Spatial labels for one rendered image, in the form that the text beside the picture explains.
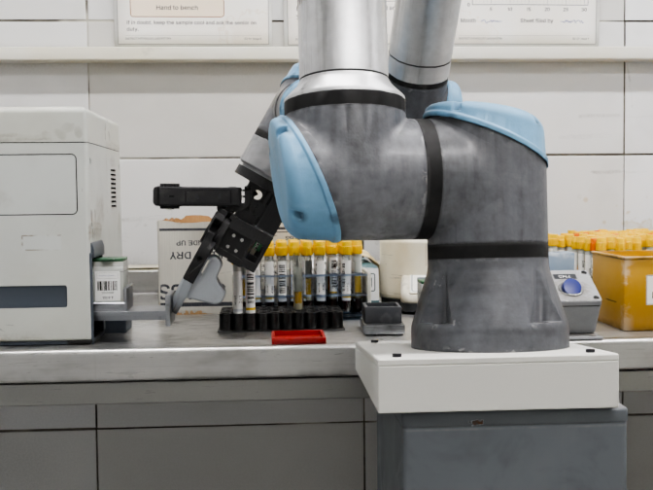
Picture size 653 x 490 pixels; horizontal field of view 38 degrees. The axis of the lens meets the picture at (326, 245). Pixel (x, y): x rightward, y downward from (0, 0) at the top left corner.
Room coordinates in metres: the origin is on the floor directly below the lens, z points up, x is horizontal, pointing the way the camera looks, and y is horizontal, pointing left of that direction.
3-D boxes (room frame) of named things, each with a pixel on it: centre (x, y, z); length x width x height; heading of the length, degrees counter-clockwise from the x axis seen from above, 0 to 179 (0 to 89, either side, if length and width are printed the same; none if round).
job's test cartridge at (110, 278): (1.25, 0.28, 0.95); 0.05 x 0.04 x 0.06; 4
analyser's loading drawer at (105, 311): (1.25, 0.31, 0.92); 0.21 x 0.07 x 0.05; 94
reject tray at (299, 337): (1.23, 0.04, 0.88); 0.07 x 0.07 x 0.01; 4
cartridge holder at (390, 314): (1.30, -0.07, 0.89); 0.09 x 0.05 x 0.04; 1
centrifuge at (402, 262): (1.61, -0.21, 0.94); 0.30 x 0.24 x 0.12; 175
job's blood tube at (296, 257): (1.36, 0.04, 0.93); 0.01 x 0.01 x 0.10
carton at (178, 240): (1.65, 0.15, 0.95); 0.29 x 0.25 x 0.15; 4
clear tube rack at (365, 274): (1.46, 0.04, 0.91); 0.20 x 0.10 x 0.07; 94
